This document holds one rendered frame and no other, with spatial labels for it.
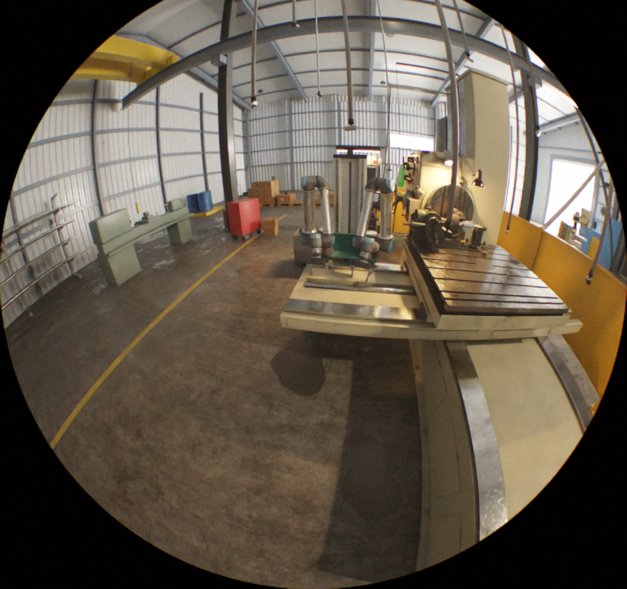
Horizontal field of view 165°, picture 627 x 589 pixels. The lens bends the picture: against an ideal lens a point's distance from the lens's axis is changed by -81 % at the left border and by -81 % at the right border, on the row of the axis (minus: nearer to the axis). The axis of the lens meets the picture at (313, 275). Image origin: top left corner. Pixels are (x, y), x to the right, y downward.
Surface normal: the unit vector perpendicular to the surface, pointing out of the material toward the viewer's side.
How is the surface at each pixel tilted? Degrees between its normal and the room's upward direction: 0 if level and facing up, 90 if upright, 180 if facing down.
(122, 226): 90
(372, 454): 0
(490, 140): 90
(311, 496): 0
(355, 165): 90
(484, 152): 90
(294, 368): 0
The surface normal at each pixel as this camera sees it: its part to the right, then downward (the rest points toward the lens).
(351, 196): -0.26, 0.47
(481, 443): -0.03, -0.88
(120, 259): 0.98, 0.07
